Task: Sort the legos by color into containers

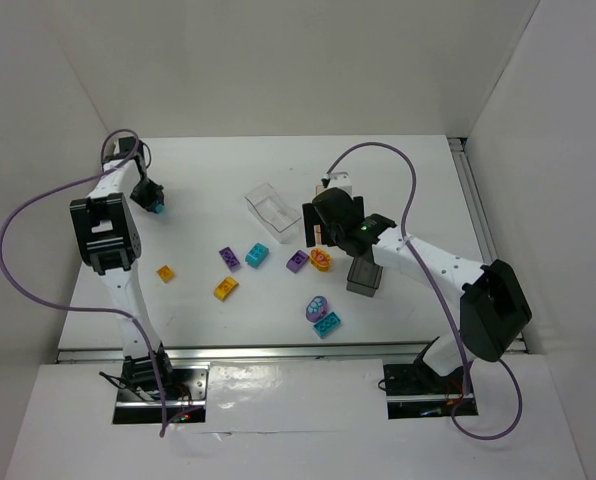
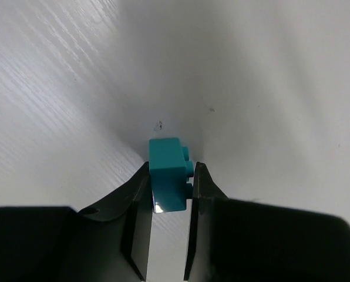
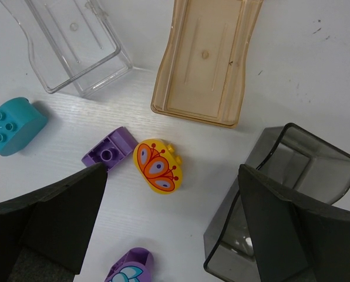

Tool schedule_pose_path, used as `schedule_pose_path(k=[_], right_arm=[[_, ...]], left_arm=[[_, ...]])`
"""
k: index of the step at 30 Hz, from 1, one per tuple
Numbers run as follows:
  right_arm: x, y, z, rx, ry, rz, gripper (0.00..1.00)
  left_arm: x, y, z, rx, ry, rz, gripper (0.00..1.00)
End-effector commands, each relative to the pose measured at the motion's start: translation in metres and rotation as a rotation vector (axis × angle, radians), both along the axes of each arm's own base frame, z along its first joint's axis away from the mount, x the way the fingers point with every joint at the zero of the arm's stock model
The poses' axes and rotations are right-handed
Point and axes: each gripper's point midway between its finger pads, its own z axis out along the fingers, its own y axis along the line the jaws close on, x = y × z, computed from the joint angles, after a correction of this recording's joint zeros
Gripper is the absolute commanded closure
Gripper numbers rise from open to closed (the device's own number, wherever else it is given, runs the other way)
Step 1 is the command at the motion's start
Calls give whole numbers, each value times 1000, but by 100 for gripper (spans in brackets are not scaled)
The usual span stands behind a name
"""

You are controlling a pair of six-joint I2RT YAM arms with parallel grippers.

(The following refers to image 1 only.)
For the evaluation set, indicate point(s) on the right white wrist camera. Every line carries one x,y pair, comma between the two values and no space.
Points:
340,180

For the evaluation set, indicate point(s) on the front aluminium rail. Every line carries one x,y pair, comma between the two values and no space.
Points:
251,353

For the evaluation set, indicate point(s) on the purple flower lego brick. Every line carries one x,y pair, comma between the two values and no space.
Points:
316,309

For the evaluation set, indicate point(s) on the yellow butterfly lego brick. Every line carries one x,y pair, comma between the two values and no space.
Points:
320,259

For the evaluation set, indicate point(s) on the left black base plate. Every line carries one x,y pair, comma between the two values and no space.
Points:
185,400

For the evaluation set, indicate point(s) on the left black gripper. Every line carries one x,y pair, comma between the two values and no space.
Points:
145,193

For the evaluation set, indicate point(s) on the purple rounded lego brick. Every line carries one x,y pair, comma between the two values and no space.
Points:
297,261

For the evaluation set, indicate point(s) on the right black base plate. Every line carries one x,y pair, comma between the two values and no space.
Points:
415,392

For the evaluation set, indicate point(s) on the aluminium rail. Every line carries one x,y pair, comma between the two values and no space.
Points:
251,353
483,220

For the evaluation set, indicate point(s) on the purple flat lego brick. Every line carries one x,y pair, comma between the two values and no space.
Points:
230,259

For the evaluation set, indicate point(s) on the orange translucent container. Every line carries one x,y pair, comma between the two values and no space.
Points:
321,234

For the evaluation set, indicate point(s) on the small yellow lego brick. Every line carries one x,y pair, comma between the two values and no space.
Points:
166,274

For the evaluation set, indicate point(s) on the clear plastic container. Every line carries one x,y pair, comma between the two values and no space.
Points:
280,220

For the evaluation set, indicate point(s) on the dark grey translucent container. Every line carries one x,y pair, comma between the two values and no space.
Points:
364,278

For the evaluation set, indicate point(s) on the right aluminium rail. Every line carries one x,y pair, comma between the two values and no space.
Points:
483,220

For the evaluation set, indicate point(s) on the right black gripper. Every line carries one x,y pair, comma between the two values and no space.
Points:
309,233

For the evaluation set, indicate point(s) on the yellow curved lego brick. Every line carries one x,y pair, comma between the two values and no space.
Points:
225,288

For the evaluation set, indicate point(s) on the teal rounded lego brick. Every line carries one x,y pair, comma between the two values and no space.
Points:
257,255

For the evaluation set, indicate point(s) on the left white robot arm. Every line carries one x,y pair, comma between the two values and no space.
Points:
109,243

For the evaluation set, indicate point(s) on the teal rectangular lego brick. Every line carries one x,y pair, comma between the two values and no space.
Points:
327,325

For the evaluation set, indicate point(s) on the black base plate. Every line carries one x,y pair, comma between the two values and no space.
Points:
415,392
185,400

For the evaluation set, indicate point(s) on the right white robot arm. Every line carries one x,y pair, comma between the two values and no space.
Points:
447,274

